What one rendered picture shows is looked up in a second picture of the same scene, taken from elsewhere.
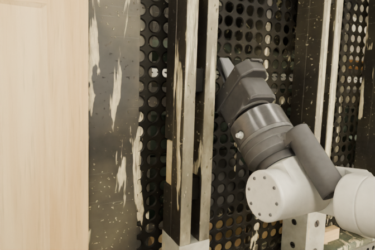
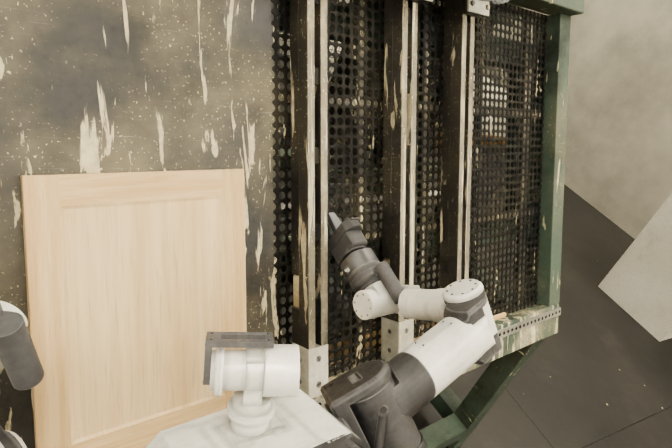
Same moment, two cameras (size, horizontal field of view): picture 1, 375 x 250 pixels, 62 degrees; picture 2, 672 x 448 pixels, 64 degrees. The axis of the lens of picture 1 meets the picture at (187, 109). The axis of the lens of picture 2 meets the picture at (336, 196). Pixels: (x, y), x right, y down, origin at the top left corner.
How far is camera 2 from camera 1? 0.79 m
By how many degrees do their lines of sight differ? 11
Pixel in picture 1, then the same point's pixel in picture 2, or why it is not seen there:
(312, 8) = (393, 165)
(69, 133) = (235, 277)
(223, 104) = (333, 248)
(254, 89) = (354, 239)
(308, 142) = (386, 272)
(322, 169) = (394, 287)
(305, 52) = (390, 197)
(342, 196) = (402, 300)
